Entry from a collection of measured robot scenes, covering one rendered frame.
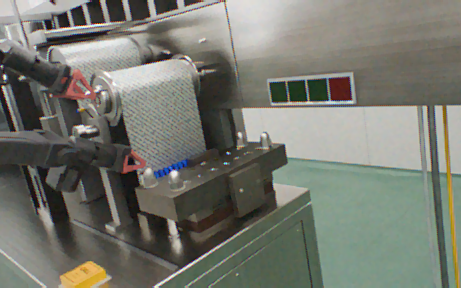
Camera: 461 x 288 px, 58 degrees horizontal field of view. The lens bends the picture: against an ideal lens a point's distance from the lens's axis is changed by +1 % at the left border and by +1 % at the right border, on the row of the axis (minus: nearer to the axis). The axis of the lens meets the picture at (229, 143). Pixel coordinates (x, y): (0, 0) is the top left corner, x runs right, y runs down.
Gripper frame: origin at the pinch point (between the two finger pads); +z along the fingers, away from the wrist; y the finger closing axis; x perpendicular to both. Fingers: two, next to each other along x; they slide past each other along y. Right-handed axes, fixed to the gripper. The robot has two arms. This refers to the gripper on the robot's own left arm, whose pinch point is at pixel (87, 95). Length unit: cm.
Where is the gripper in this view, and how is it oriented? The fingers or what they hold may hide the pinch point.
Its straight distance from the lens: 109.2
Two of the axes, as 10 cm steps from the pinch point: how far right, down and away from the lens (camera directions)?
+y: 6.8, 0.6, -7.3
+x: 3.2, -9.2, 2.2
